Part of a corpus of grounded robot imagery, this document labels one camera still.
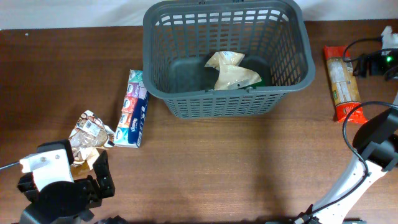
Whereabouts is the red spaghetti pasta packet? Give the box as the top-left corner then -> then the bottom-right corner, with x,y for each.
323,45 -> 361,122

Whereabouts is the brown cookie snack bag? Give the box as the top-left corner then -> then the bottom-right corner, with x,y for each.
68,110 -> 115,177

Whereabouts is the multicolour tissue multipack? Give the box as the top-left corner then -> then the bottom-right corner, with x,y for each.
114,70 -> 149,148

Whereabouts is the green lid spice jar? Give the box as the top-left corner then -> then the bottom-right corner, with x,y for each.
249,80 -> 266,88

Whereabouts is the beige paper food bag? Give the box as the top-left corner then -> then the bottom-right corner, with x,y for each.
205,51 -> 262,90

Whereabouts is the grey plastic shopping basket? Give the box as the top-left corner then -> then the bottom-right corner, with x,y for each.
143,0 -> 315,119

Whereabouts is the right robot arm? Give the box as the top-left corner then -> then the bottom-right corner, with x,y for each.
292,101 -> 397,223

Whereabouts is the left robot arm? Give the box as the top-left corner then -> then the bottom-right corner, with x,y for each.
17,139 -> 115,223

